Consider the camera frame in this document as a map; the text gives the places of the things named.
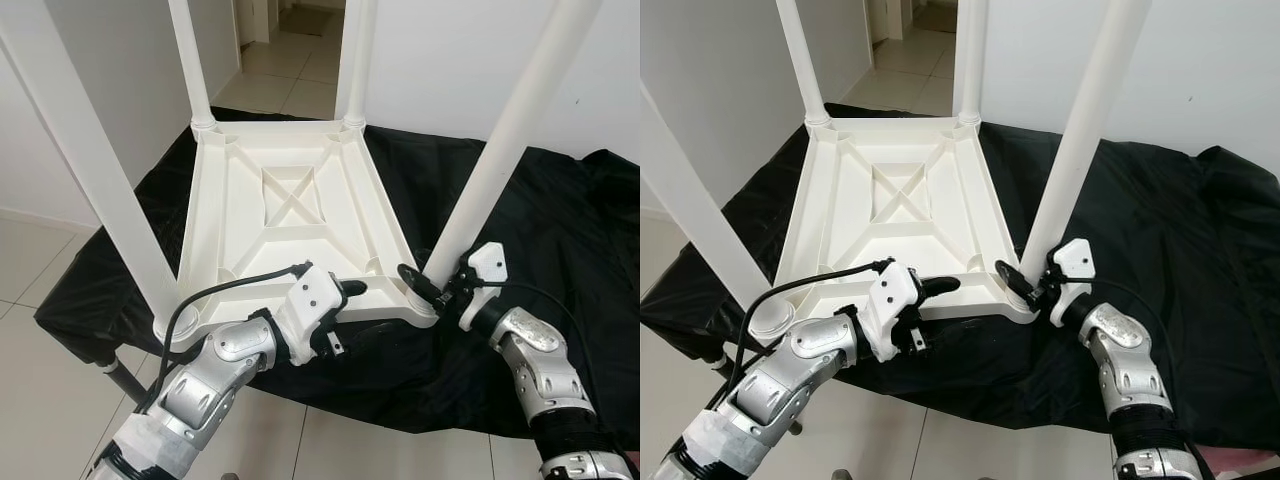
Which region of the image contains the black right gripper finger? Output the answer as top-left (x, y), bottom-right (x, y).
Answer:
top-left (994, 258), bottom-right (1034, 304)
top-left (397, 262), bottom-right (442, 307)

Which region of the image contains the white plastic table top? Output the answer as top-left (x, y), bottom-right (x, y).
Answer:
top-left (750, 113), bottom-right (1039, 348)
top-left (152, 115), bottom-right (443, 353)

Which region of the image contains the white plastic table leg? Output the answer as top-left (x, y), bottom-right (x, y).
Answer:
top-left (640, 78), bottom-right (793, 333)
top-left (952, 0), bottom-right (987, 128)
top-left (775, 0), bottom-right (831, 128)
top-left (0, 15), bottom-right (196, 346)
top-left (167, 0), bottom-right (218, 133)
top-left (1018, 0), bottom-right (1154, 283)
top-left (338, 0), bottom-right (378, 131)
top-left (423, 0), bottom-right (604, 288)

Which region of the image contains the black cloth table cover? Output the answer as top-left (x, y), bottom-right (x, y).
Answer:
top-left (33, 105), bottom-right (640, 451)
top-left (640, 102), bottom-right (1280, 451)

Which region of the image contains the pink cushion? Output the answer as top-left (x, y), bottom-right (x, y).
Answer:
top-left (1198, 445), bottom-right (1280, 477)

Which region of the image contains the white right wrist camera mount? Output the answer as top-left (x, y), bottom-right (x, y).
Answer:
top-left (1045, 238), bottom-right (1095, 328)
top-left (458, 243), bottom-right (507, 332)

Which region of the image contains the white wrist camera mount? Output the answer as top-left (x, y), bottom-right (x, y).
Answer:
top-left (853, 259), bottom-right (927, 363)
top-left (1045, 238), bottom-right (1095, 328)
top-left (272, 262), bottom-right (347, 367)
top-left (458, 243), bottom-right (507, 332)

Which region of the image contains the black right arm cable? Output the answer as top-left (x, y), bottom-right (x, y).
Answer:
top-left (1052, 268), bottom-right (1179, 406)
top-left (465, 278), bottom-right (606, 421)

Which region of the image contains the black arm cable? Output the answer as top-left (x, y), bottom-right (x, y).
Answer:
top-left (465, 278), bottom-right (606, 421)
top-left (1052, 268), bottom-right (1179, 406)
top-left (135, 262), bottom-right (313, 413)
top-left (725, 258), bottom-right (894, 396)

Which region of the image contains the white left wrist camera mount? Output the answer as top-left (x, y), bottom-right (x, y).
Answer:
top-left (853, 259), bottom-right (927, 363)
top-left (272, 262), bottom-right (347, 367)

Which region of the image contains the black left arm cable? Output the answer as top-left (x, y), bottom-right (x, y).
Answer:
top-left (725, 258), bottom-right (894, 396)
top-left (135, 262), bottom-right (313, 413)

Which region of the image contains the white door frame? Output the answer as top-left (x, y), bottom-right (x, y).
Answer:
top-left (868, 0), bottom-right (913, 41)
top-left (238, 0), bottom-right (283, 43)

